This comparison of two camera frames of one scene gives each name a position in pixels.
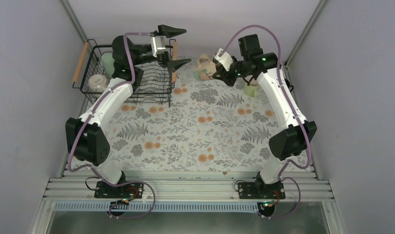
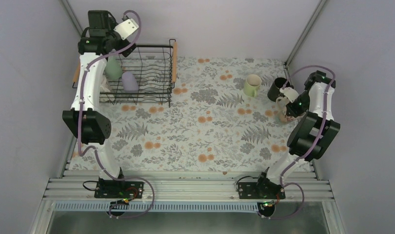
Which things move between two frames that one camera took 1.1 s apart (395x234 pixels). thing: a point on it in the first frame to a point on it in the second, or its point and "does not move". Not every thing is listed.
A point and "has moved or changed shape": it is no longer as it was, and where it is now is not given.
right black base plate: (259, 190) does not move
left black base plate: (105, 190) does not move
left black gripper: (164, 59) to (127, 52)
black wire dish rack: (96, 68) does not move
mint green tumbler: (108, 61) does not move
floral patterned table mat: (212, 127) does not move
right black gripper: (222, 73) to (295, 112)
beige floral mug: (206, 68) has moved or changed shape
